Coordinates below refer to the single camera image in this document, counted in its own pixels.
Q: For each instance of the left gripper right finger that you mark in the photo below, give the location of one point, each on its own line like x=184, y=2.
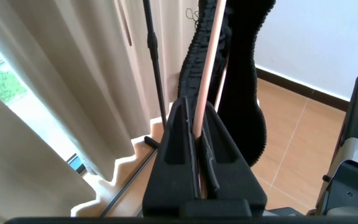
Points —
x=238, y=183

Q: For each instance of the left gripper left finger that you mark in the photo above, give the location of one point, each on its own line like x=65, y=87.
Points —
x=166, y=180

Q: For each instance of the black shorts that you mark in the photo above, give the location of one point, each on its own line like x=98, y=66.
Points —
x=241, y=93

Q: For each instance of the black clothes rack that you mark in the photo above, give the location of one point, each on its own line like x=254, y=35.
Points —
x=153, y=46

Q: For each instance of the beige curtain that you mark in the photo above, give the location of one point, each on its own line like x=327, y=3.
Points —
x=17, y=171
x=89, y=77

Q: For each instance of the window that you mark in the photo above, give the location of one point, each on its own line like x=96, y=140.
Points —
x=5, y=87

